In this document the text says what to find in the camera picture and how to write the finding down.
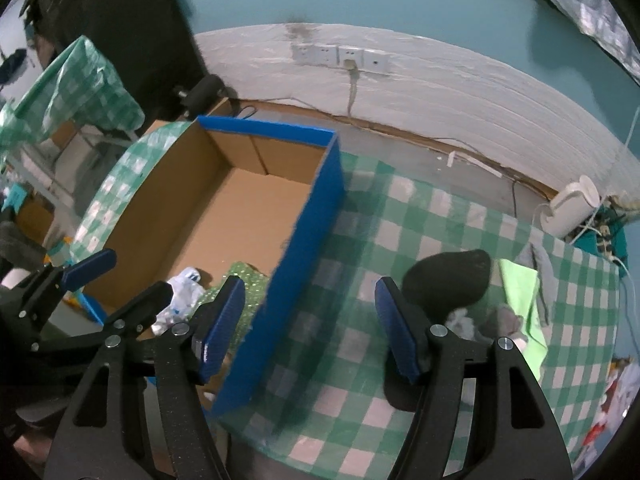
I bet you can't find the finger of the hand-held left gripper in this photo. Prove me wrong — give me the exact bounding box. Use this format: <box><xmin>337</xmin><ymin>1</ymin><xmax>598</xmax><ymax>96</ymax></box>
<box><xmin>17</xmin><ymin>248</ymin><xmax>118</xmax><ymax>332</ymax></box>
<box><xmin>102</xmin><ymin>281</ymin><xmax>174</xmax><ymax>341</ymax></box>

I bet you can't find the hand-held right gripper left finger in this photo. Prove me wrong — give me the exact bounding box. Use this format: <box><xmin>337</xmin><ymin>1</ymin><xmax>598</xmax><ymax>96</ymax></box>
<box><xmin>45</xmin><ymin>276</ymin><xmax>247</xmax><ymax>480</ymax></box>

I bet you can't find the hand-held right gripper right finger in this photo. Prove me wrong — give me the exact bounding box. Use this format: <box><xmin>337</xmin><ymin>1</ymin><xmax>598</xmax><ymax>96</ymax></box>
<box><xmin>375</xmin><ymin>276</ymin><xmax>573</xmax><ymax>480</ymax></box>

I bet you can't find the white plastic bag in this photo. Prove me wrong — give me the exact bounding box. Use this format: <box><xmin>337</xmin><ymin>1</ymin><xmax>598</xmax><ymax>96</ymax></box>
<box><xmin>150</xmin><ymin>267</ymin><xmax>207</xmax><ymax>337</ymax></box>

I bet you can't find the black sock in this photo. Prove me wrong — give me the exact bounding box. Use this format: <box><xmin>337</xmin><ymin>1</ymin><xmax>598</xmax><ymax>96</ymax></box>
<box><xmin>402</xmin><ymin>248</ymin><xmax>493</xmax><ymax>318</ymax></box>

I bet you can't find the grey and white sock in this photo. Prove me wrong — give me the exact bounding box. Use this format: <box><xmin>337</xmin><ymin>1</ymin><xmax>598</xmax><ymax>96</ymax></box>
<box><xmin>480</xmin><ymin>305</ymin><xmax>531</xmax><ymax>352</ymax></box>

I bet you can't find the blue cardboard box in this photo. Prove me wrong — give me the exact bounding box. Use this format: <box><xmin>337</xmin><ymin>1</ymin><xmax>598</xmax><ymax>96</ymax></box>
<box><xmin>75</xmin><ymin>115</ymin><xmax>346</xmax><ymax>418</ymax></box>

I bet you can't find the light green cloth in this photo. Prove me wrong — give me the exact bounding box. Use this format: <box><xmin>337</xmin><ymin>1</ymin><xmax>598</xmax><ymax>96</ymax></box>
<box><xmin>500</xmin><ymin>258</ymin><xmax>549</xmax><ymax>381</ymax></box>

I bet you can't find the brown cardboard carton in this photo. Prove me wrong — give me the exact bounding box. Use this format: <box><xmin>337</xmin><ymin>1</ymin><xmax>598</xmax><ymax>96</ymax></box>
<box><xmin>15</xmin><ymin>199</ymin><xmax>57</xmax><ymax>252</ymax></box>

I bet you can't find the green checked tablecloth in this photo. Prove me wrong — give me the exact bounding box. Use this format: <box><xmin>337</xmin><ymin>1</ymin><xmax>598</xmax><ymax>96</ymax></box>
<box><xmin>70</xmin><ymin>122</ymin><xmax>623</xmax><ymax>478</ymax></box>

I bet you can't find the green checked plastic sheet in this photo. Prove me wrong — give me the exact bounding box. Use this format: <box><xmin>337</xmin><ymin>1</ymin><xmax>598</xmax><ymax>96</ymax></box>
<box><xmin>0</xmin><ymin>35</ymin><xmax>146</xmax><ymax>157</ymax></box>

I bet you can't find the white electric kettle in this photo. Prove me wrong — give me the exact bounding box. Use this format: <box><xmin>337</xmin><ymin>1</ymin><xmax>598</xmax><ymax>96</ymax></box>
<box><xmin>542</xmin><ymin>175</ymin><xmax>601</xmax><ymax>238</ymax></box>

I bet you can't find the red white printed cloth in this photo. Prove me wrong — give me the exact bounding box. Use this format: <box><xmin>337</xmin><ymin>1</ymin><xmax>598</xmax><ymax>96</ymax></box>
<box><xmin>575</xmin><ymin>355</ymin><xmax>632</xmax><ymax>472</ymax></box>

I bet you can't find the dark cabinet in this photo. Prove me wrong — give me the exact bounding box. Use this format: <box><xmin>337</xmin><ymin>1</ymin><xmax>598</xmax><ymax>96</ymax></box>
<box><xmin>30</xmin><ymin>0</ymin><xmax>206</xmax><ymax>126</ymax></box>

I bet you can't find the white cable duct piece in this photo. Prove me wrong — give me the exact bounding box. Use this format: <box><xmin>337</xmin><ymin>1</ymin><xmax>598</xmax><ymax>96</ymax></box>
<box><xmin>444</xmin><ymin>150</ymin><xmax>502</xmax><ymax>177</ymax></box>

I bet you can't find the black clamp mount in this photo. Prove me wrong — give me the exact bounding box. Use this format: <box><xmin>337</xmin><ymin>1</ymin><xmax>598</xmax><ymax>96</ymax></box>
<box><xmin>172</xmin><ymin>74</ymin><xmax>227</xmax><ymax>121</ymax></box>

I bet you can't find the white plug with cable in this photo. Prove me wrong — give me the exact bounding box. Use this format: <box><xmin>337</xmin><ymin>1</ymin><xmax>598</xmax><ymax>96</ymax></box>
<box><xmin>344</xmin><ymin>59</ymin><xmax>360</xmax><ymax>117</ymax></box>

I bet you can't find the white wall socket row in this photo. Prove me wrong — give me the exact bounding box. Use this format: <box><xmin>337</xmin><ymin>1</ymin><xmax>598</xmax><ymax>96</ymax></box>
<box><xmin>291</xmin><ymin>42</ymin><xmax>391</xmax><ymax>75</ymax></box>

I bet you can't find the white hanging cord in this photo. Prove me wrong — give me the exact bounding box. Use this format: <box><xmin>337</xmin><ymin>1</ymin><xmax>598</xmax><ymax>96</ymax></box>
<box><xmin>620</xmin><ymin>105</ymin><xmax>640</xmax><ymax>196</ymax></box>

